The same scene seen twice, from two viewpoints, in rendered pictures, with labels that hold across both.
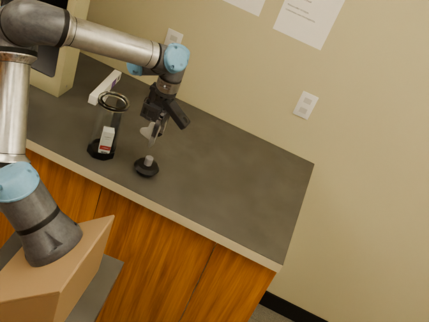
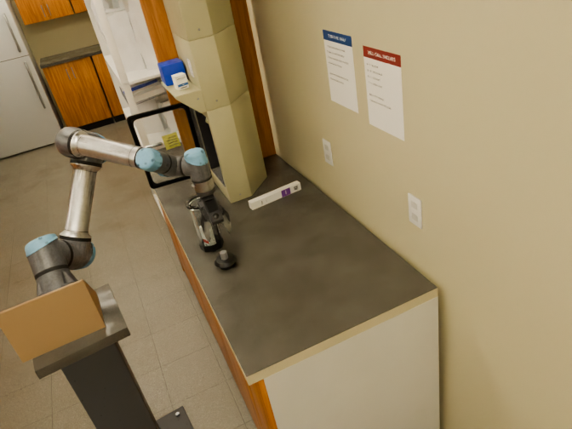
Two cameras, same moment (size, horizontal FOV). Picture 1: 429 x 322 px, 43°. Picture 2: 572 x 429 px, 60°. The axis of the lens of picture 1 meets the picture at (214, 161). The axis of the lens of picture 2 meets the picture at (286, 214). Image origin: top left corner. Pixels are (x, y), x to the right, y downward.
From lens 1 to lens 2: 1.78 m
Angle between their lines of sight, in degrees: 55
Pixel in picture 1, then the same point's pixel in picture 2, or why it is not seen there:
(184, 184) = (246, 281)
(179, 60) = (144, 159)
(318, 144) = (440, 262)
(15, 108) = (72, 200)
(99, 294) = (86, 342)
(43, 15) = (60, 136)
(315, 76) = (411, 174)
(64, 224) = (52, 278)
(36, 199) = (36, 257)
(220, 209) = (251, 309)
